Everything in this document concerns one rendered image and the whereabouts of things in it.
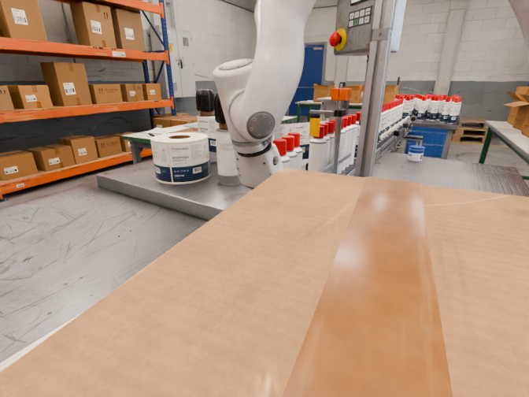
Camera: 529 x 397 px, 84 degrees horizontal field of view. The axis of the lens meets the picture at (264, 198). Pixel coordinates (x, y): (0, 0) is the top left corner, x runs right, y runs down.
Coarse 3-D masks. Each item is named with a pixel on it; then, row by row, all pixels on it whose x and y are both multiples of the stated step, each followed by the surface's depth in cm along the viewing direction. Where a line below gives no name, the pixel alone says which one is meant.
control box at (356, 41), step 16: (368, 0) 74; (400, 0) 74; (336, 16) 86; (400, 16) 76; (352, 32) 81; (368, 32) 75; (400, 32) 78; (336, 48) 88; (352, 48) 82; (368, 48) 76
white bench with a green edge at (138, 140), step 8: (288, 120) 336; (168, 128) 269; (176, 128) 269; (184, 128) 269; (128, 136) 231; (136, 136) 231; (144, 136) 231; (152, 136) 231; (136, 144) 237; (144, 144) 233; (136, 152) 241; (136, 160) 242
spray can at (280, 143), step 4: (276, 140) 67; (280, 140) 67; (284, 140) 67; (276, 144) 67; (280, 144) 67; (284, 144) 67; (280, 148) 67; (284, 148) 68; (280, 152) 68; (284, 152) 68; (280, 156) 68; (284, 156) 69; (284, 160) 68; (288, 160) 69; (284, 164) 68; (288, 164) 69; (288, 168) 69
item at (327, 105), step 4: (348, 100) 124; (324, 104) 122; (328, 104) 125; (332, 104) 124; (336, 104) 123; (344, 104) 128; (348, 104) 125; (320, 108) 127; (324, 108) 122; (328, 108) 125; (332, 108) 124; (336, 108) 123; (344, 108) 129; (348, 108) 125; (348, 112) 126; (320, 116) 128; (324, 116) 124; (328, 116) 126; (332, 116) 125; (320, 120) 129; (324, 120) 124
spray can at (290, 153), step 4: (284, 136) 72; (288, 136) 72; (292, 136) 72; (288, 140) 71; (292, 140) 72; (288, 144) 72; (292, 144) 72; (288, 148) 72; (292, 148) 73; (288, 152) 72; (292, 152) 73; (288, 156) 72; (292, 156) 72; (296, 156) 73; (292, 160) 73; (296, 160) 74; (292, 164) 73; (296, 164) 74; (292, 168) 73; (296, 168) 75
